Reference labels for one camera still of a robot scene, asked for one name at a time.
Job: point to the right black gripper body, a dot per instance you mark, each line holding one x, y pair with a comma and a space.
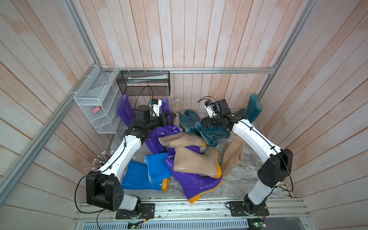
215, 121

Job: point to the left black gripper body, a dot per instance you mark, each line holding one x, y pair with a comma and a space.
157, 121

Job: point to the teal boot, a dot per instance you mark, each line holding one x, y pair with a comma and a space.
188, 120
212, 135
253, 109

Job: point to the large beige boot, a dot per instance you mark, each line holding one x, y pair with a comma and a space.
188, 161

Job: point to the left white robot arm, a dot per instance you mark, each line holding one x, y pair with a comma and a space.
103, 188

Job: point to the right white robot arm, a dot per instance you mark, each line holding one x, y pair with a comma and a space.
277, 162

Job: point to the purple boot back centre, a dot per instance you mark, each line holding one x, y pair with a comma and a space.
165, 108

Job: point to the purple boot standing left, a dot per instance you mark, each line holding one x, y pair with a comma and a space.
125, 111

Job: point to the blue boot upper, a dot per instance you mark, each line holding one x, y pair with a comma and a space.
157, 169

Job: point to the pink eraser block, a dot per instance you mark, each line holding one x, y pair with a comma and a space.
96, 109

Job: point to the large purple boot front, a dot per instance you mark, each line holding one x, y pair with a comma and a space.
193, 185

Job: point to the pink pencil cup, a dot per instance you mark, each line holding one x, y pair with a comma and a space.
101, 160

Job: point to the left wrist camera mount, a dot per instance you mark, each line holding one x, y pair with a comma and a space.
155, 105

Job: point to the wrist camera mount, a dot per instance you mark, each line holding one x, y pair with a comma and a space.
155, 105
209, 108

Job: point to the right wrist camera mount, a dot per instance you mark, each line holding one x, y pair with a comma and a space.
209, 108

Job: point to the black wire mesh basket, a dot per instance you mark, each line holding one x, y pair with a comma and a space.
144, 83

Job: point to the aluminium frame rail back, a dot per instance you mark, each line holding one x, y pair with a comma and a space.
222, 70

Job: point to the white wire mesh shelf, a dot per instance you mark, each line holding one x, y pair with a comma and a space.
98, 88

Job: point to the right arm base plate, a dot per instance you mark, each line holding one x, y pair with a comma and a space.
245, 208

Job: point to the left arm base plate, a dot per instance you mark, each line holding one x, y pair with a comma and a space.
143, 211

